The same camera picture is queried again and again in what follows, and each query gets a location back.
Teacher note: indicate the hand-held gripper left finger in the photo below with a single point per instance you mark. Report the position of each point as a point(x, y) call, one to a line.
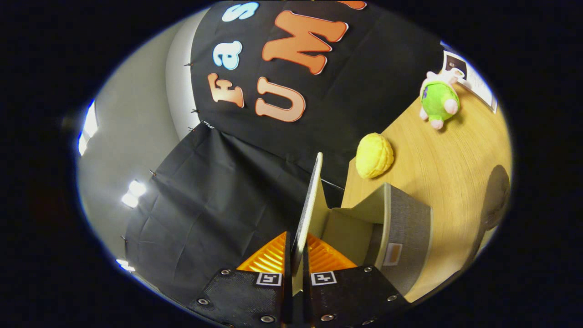
point(246, 296)

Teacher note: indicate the brown fuzzy shoe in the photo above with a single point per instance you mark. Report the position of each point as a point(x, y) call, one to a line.
point(496, 196)

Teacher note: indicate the row of small black clips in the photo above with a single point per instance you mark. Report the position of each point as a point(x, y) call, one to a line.
point(196, 110)

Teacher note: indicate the black backdrop cloth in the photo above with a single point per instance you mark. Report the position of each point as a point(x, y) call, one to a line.
point(364, 68)

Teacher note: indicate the grey fabric storage box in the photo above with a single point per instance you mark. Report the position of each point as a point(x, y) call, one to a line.
point(405, 228)

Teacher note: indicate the small ceiling light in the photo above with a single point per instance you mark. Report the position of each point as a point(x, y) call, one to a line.
point(133, 193)
point(124, 265)

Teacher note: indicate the large ceiling light panel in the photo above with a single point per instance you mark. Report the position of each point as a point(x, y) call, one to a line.
point(89, 125)

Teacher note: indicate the green and pink plush toy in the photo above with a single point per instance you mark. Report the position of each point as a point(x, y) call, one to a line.
point(437, 100)

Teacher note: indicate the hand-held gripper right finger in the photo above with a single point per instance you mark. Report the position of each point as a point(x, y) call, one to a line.
point(346, 296)

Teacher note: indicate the white book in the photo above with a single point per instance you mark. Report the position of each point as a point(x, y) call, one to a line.
point(478, 82)

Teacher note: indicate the yellow plush bread toy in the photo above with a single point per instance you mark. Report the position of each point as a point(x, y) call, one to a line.
point(374, 155)

